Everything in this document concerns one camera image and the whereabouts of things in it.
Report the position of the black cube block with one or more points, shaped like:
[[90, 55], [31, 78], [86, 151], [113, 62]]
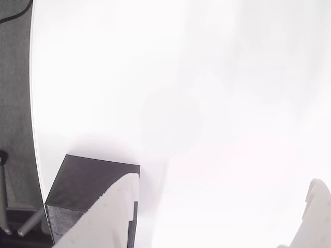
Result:
[[85, 180]]

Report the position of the grey metal bar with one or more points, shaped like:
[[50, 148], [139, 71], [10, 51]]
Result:
[[31, 222], [3, 196]]

